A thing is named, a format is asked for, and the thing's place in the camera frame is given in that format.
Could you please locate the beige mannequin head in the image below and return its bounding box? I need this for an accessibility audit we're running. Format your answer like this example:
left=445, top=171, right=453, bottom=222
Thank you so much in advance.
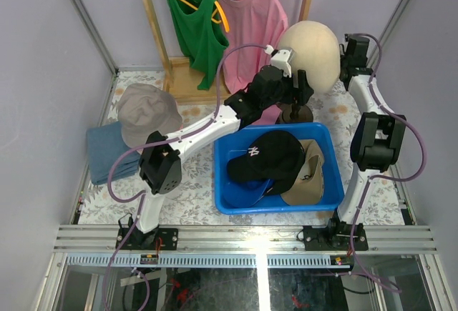
left=276, top=20, right=341, bottom=124

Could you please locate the black baseball cap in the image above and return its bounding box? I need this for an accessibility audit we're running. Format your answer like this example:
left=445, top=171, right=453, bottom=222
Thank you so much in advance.
left=226, top=130, right=306, bottom=196

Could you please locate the blue plastic bin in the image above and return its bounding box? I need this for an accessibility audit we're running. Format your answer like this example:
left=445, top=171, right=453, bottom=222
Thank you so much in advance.
left=214, top=122, right=344, bottom=215

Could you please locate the grey bucket hat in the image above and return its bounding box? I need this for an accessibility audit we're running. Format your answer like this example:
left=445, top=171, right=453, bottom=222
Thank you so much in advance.
left=117, top=83, right=182, bottom=148

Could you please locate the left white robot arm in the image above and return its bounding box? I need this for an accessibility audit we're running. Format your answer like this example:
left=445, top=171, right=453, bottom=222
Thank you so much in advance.
left=118, top=65, right=314, bottom=250

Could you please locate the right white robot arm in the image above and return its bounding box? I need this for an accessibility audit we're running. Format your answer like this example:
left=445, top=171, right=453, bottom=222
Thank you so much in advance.
left=326, top=34, right=405, bottom=250

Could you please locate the pink t-shirt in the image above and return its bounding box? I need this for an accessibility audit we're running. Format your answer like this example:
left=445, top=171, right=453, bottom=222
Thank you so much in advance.
left=203, top=0, right=289, bottom=126

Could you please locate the khaki hat in bin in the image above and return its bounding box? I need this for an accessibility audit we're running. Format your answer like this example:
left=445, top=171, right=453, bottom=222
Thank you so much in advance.
left=281, top=139, right=325, bottom=206

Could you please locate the green tank top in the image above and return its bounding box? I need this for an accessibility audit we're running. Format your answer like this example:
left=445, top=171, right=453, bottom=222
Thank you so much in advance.
left=167, top=0, right=229, bottom=90

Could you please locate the wooden clothes rack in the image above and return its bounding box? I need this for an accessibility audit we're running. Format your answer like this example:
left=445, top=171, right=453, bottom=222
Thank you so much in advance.
left=132, top=0, right=319, bottom=105

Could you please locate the blue cap in bin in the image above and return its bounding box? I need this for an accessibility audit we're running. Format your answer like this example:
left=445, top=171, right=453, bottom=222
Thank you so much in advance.
left=222, top=179, right=273, bottom=208

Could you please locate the folded blue cloth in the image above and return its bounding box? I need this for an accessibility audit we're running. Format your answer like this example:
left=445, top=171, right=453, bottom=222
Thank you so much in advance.
left=86, top=122, right=140, bottom=185

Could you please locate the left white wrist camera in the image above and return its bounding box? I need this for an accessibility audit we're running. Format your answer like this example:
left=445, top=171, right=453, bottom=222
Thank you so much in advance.
left=264, top=45, right=295, bottom=78

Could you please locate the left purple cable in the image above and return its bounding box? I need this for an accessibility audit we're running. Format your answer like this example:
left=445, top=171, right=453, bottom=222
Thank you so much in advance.
left=102, top=44, right=269, bottom=311

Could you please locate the aluminium rail base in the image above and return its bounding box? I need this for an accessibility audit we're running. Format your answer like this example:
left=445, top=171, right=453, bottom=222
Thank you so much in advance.
left=53, top=223, right=439, bottom=269

